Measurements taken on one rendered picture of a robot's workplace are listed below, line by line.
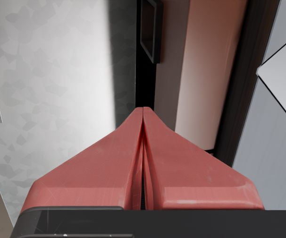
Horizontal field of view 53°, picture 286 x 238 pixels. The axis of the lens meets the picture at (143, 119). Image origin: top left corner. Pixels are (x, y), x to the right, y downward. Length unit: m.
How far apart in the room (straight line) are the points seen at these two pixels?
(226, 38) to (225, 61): 0.02
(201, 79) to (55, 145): 0.25
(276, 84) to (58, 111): 0.26
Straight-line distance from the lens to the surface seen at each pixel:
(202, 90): 0.22
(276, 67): 0.21
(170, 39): 0.22
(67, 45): 0.34
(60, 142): 0.41
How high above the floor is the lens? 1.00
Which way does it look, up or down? 52 degrees down
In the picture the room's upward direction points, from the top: 158 degrees clockwise
